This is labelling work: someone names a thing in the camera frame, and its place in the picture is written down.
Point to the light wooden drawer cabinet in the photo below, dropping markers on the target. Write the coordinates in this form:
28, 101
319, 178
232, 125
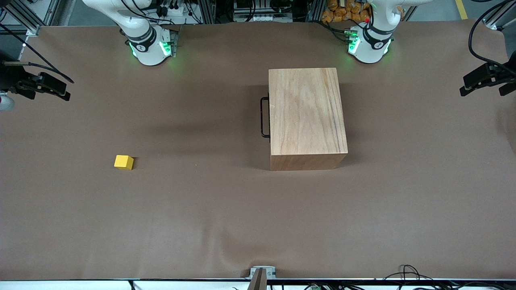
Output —
306, 117

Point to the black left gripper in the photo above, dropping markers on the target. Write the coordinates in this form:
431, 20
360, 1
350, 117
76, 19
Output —
508, 72

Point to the orange snack bags pile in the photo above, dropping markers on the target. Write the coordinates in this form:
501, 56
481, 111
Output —
344, 10

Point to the white power strip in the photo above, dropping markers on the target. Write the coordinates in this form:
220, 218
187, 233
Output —
173, 11

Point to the aluminium frame profile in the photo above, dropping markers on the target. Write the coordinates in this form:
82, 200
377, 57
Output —
24, 16
498, 16

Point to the grey metal table clamp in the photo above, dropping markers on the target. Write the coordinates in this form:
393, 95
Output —
262, 276

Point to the yellow wooden block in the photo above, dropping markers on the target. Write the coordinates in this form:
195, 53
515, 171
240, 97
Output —
123, 162

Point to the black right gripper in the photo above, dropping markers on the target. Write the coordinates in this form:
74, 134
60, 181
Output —
9, 79

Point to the brown paper table cover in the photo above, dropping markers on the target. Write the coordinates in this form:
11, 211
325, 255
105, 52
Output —
201, 217

